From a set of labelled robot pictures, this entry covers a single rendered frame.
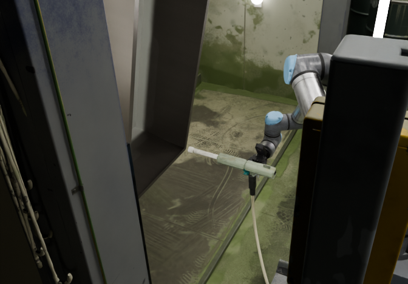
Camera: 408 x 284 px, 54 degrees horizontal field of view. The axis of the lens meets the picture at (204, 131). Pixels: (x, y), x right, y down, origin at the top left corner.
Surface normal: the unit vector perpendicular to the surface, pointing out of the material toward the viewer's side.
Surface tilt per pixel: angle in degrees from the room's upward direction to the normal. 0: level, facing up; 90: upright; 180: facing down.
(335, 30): 90
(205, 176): 0
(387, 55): 0
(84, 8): 90
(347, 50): 0
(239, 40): 90
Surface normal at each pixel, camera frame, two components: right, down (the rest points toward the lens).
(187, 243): -0.04, -0.85
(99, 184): 0.89, 0.21
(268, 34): -0.46, 0.48
